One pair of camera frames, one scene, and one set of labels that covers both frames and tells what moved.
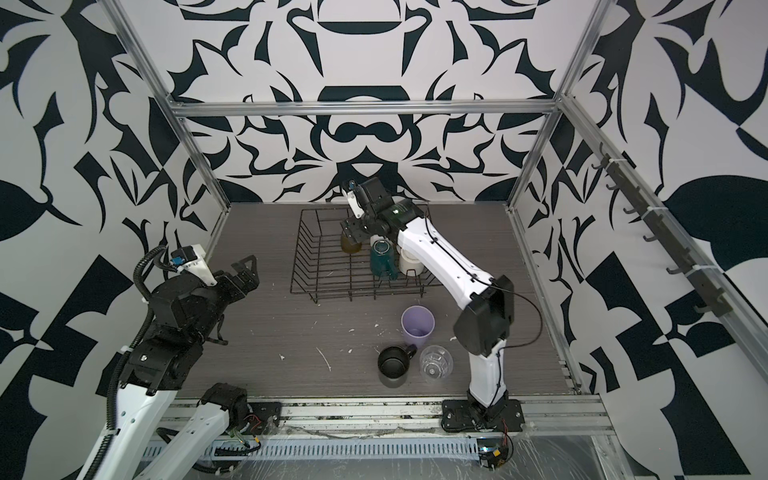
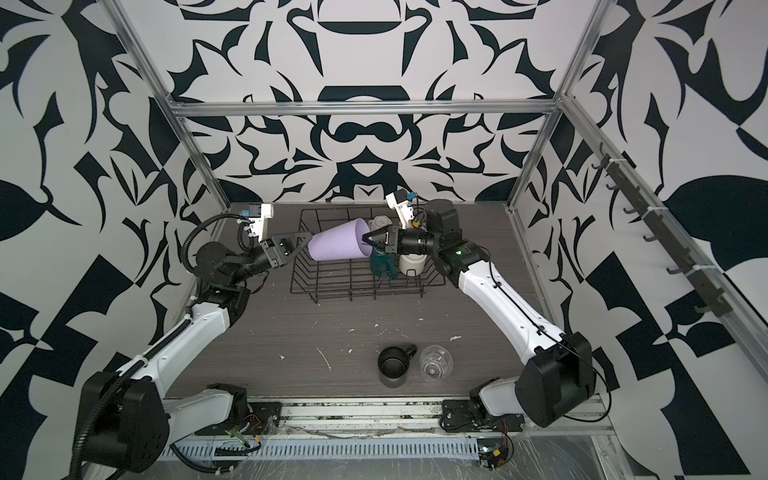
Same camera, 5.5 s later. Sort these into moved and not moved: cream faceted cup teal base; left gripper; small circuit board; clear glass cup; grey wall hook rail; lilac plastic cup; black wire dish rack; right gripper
Moved: left gripper; lilac plastic cup; right gripper
Not moved: cream faceted cup teal base; black wire dish rack; clear glass cup; small circuit board; grey wall hook rail
